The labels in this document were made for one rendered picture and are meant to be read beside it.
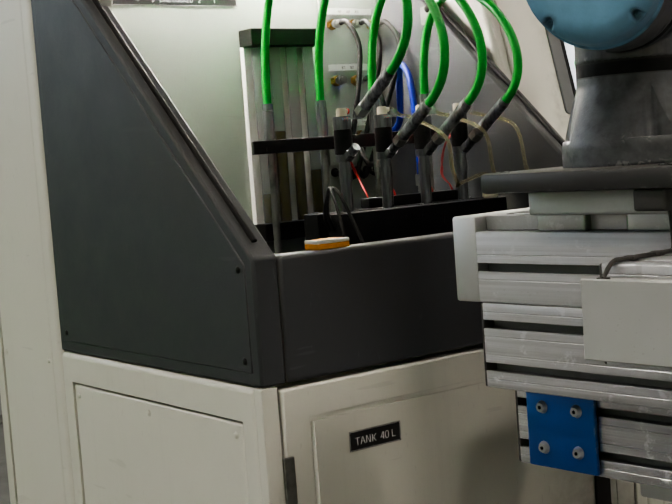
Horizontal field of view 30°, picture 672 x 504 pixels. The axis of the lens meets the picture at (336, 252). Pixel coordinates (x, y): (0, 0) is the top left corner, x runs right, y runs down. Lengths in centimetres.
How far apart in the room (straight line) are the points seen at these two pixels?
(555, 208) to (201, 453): 67
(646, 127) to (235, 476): 73
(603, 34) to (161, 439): 96
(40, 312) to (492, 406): 76
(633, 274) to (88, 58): 101
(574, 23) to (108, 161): 92
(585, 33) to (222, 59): 116
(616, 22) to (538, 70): 117
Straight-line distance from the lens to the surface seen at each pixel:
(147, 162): 172
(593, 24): 107
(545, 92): 223
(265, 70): 208
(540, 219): 126
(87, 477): 203
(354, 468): 164
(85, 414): 199
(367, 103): 186
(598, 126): 120
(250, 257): 152
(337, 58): 228
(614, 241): 120
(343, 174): 192
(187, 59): 211
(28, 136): 207
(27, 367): 218
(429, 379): 170
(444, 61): 186
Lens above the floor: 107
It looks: 4 degrees down
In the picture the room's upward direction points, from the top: 4 degrees counter-clockwise
